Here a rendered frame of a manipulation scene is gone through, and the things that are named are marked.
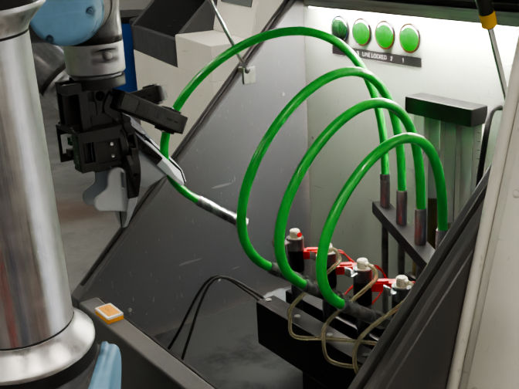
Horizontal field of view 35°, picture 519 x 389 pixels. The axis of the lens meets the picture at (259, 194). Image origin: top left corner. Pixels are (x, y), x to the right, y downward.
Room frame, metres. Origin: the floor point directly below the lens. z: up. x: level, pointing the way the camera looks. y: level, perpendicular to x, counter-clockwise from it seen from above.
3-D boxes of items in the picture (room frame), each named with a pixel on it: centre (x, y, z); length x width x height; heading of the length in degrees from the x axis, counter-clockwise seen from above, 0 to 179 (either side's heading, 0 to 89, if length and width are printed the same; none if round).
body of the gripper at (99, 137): (1.05, 0.21, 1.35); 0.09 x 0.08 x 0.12; 125
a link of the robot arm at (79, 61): (1.05, 0.20, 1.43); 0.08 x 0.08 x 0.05
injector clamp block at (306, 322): (1.14, -0.12, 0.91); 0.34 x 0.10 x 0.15; 35
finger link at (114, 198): (1.04, 0.19, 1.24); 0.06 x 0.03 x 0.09; 125
